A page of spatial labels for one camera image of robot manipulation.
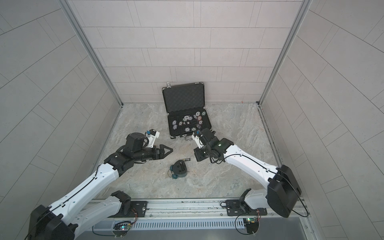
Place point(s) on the circuit board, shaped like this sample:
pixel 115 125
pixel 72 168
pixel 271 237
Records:
pixel 251 225
pixel 123 226

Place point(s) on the aluminium rail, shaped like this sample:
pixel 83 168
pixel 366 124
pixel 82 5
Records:
pixel 203 208

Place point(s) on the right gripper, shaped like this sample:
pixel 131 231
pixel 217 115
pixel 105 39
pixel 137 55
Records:
pixel 198 155

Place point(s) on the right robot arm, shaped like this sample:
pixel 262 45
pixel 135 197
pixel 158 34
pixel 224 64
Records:
pixel 280 192

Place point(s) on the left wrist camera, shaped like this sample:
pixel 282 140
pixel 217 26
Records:
pixel 152 135

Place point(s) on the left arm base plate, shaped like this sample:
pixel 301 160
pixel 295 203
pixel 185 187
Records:
pixel 132 209

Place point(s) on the right circuit board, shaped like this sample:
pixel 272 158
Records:
pixel 251 225

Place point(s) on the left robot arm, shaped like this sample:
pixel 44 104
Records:
pixel 65 219

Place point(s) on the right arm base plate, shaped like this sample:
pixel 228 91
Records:
pixel 237 207

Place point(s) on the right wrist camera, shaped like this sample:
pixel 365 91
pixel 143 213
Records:
pixel 197 141

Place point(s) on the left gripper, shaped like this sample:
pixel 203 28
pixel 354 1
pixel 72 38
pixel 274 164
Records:
pixel 157 152

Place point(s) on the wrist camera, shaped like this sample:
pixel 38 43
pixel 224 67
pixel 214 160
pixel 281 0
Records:
pixel 197 141
pixel 152 135

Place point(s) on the teal alarm clock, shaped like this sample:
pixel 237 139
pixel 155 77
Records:
pixel 179 169

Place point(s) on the left circuit board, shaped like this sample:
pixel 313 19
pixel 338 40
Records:
pixel 123 226

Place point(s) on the black aluminium case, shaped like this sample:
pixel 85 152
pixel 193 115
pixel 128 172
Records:
pixel 186 109

